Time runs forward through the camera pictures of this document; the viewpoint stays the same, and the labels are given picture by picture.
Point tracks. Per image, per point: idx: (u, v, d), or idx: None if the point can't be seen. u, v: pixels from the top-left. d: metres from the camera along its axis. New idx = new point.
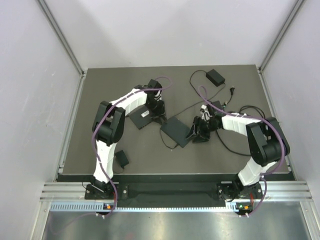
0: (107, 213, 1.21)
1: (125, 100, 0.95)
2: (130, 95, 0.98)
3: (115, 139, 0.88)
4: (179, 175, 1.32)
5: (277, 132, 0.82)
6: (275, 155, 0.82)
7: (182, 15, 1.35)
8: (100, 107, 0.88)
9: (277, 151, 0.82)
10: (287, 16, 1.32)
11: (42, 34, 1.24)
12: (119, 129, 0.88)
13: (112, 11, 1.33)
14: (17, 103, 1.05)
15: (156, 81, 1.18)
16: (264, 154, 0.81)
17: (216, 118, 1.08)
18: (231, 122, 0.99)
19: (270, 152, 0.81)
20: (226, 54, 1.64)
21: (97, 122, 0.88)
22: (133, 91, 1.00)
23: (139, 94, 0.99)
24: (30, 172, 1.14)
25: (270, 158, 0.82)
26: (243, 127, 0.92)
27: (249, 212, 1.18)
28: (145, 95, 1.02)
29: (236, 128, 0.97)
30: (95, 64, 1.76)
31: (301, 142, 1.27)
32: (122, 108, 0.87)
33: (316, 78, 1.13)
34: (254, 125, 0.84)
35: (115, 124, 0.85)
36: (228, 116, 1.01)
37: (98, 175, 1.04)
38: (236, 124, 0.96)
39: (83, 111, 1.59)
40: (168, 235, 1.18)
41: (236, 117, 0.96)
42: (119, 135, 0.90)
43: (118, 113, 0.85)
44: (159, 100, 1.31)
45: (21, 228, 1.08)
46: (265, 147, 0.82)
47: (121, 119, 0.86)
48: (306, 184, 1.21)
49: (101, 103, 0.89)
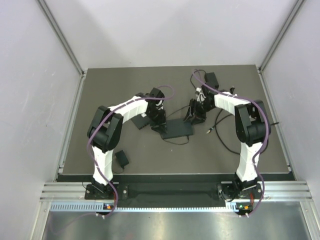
0: (107, 213, 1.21)
1: (125, 106, 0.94)
2: (130, 102, 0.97)
3: (110, 146, 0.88)
4: (179, 175, 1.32)
5: (263, 113, 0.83)
6: (257, 135, 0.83)
7: (182, 15, 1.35)
8: (97, 112, 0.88)
9: (260, 131, 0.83)
10: (287, 16, 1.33)
11: (41, 33, 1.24)
12: (115, 136, 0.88)
13: (112, 11, 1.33)
14: (17, 103, 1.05)
15: (158, 90, 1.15)
16: (247, 132, 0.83)
17: (209, 96, 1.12)
18: (221, 100, 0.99)
19: (253, 131, 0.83)
20: (226, 54, 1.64)
21: (93, 127, 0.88)
22: (133, 98, 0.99)
23: (140, 102, 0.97)
24: (30, 172, 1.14)
25: (253, 137, 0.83)
26: (232, 108, 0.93)
27: (249, 212, 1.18)
28: (146, 103, 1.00)
29: (226, 108, 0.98)
30: (94, 64, 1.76)
31: (301, 142, 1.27)
32: (120, 114, 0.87)
33: (316, 79, 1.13)
34: (241, 105, 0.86)
35: (111, 130, 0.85)
36: (220, 95, 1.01)
37: (96, 178, 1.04)
38: (227, 103, 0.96)
39: (83, 110, 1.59)
40: (168, 235, 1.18)
41: (227, 97, 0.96)
42: (115, 142, 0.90)
43: (115, 120, 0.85)
44: (160, 108, 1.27)
45: (21, 229, 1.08)
46: (248, 126, 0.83)
47: (117, 127, 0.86)
48: (306, 184, 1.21)
49: (99, 108, 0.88)
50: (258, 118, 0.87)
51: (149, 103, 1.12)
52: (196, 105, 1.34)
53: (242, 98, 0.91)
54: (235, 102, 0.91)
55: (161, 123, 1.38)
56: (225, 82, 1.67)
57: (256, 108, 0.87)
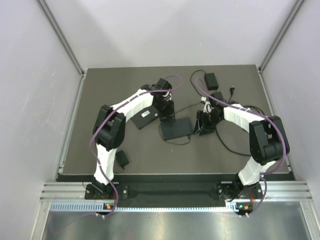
0: (107, 213, 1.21)
1: (128, 103, 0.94)
2: (134, 97, 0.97)
3: (114, 145, 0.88)
4: (179, 175, 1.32)
5: (281, 133, 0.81)
6: (274, 155, 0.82)
7: (182, 15, 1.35)
8: (101, 112, 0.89)
9: (276, 151, 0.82)
10: (287, 16, 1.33)
11: (41, 33, 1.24)
12: (119, 134, 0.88)
13: (112, 11, 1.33)
14: (17, 103, 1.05)
15: (165, 81, 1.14)
16: (264, 153, 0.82)
17: (218, 108, 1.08)
18: (233, 114, 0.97)
19: (269, 152, 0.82)
20: (226, 54, 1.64)
21: (97, 126, 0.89)
22: (137, 93, 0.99)
23: (143, 96, 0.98)
24: (30, 171, 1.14)
25: (269, 157, 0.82)
26: (245, 123, 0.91)
27: (249, 212, 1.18)
28: (150, 96, 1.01)
29: (237, 121, 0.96)
30: (94, 64, 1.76)
31: (301, 141, 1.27)
32: (123, 114, 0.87)
33: (316, 79, 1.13)
34: (257, 123, 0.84)
35: (115, 129, 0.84)
36: (230, 108, 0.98)
37: (96, 178, 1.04)
38: (238, 118, 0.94)
39: (83, 110, 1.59)
40: (168, 235, 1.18)
41: (239, 111, 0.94)
42: (118, 141, 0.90)
43: (118, 120, 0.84)
44: (168, 100, 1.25)
45: (22, 229, 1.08)
46: (265, 146, 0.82)
47: (120, 125, 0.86)
48: (306, 184, 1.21)
49: (102, 107, 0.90)
50: (274, 136, 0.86)
51: (155, 96, 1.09)
52: (203, 115, 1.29)
53: (257, 114, 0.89)
54: (249, 119, 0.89)
55: (169, 115, 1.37)
56: (225, 82, 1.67)
57: (272, 126, 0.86)
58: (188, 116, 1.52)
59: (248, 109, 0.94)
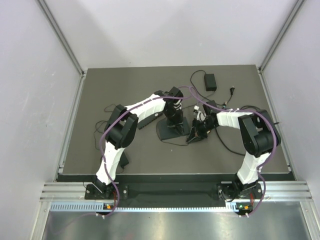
0: (107, 213, 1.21)
1: (142, 105, 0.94)
2: (147, 101, 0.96)
3: (123, 144, 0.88)
4: (179, 175, 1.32)
5: (270, 124, 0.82)
6: (267, 145, 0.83)
7: (182, 15, 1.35)
8: (115, 111, 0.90)
9: (269, 141, 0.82)
10: (287, 16, 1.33)
11: (41, 34, 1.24)
12: (130, 134, 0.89)
13: (112, 11, 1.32)
14: (17, 103, 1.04)
15: (178, 90, 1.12)
16: (256, 144, 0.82)
17: (212, 116, 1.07)
18: (225, 117, 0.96)
19: (262, 143, 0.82)
20: (226, 54, 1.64)
21: (109, 124, 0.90)
22: (151, 97, 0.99)
23: (156, 101, 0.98)
24: (30, 172, 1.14)
25: (262, 148, 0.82)
26: (236, 121, 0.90)
27: (249, 212, 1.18)
28: (163, 102, 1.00)
29: (231, 123, 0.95)
30: (94, 64, 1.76)
31: (301, 141, 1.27)
32: (136, 115, 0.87)
33: (316, 79, 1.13)
34: (246, 116, 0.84)
35: (127, 129, 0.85)
36: (223, 112, 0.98)
37: (99, 177, 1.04)
38: (230, 118, 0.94)
39: (83, 110, 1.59)
40: (168, 235, 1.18)
41: (230, 112, 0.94)
42: (128, 142, 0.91)
43: (130, 120, 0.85)
44: (177, 108, 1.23)
45: (22, 229, 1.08)
46: (256, 137, 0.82)
47: (132, 126, 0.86)
48: (306, 184, 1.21)
49: (117, 107, 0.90)
50: (264, 128, 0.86)
51: (167, 103, 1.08)
52: (198, 123, 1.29)
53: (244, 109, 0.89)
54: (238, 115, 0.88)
55: (178, 123, 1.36)
56: (225, 82, 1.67)
57: (261, 118, 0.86)
58: (188, 116, 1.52)
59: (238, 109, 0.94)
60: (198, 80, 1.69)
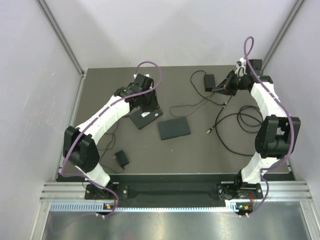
0: (107, 213, 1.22)
1: (97, 119, 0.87)
2: (105, 110, 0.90)
3: (88, 168, 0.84)
4: (179, 175, 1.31)
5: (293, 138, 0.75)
6: (275, 151, 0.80)
7: (182, 16, 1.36)
8: (66, 135, 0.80)
9: (279, 149, 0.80)
10: (287, 15, 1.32)
11: (41, 34, 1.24)
12: (92, 156, 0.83)
13: (111, 11, 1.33)
14: (17, 103, 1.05)
15: (144, 77, 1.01)
16: (265, 146, 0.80)
17: (248, 79, 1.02)
18: (259, 95, 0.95)
19: (271, 148, 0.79)
20: (226, 54, 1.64)
21: (66, 150, 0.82)
22: (108, 104, 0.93)
23: (117, 105, 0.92)
24: (30, 171, 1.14)
25: (269, 152, 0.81)
26: (264, 109, 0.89)
27: (249, 212, 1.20)
28: (125, 105, 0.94)
29: (260, 103, 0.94)
30: (94, 64, 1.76)
31: (301, 141, 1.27)
32: (90, 136, 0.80)
33: (316, 78, 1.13)
34: (274, 119, 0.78)
35: (84, 155, 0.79)
36: (261, 86, 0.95)
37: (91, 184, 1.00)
38: (263, 100, 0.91)
39: (83, 110, 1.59)
40: (168, 235, 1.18)
41: (266, 95, 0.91)
42: (94, 162, 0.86)
43: (84, 146, 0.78)
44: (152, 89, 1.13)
45: (21, 229, 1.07)
46: (269, 142, 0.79)
47: (88, 149, 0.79)
48: (306, 184, 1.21)
49: (67, 129, 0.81)
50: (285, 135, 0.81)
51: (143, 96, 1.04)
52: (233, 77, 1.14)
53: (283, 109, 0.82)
54: (269, 110, 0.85)
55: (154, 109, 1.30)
56: None
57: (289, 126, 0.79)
58: (188, 116, 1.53)
59: (277, 97, 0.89)
60: (198, 80, 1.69)
